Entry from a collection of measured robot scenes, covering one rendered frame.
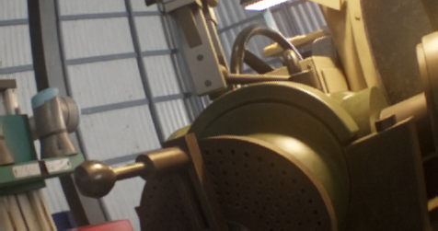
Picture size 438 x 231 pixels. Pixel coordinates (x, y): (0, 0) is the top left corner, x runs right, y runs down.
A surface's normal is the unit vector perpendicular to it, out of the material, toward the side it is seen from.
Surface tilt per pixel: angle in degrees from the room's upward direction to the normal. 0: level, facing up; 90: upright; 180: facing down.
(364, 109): 48
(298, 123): 90
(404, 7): 90
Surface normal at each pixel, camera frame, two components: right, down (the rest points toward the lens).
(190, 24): 0.04, 0.44
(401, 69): -0.51, 0.09
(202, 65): -0.13, -0.04
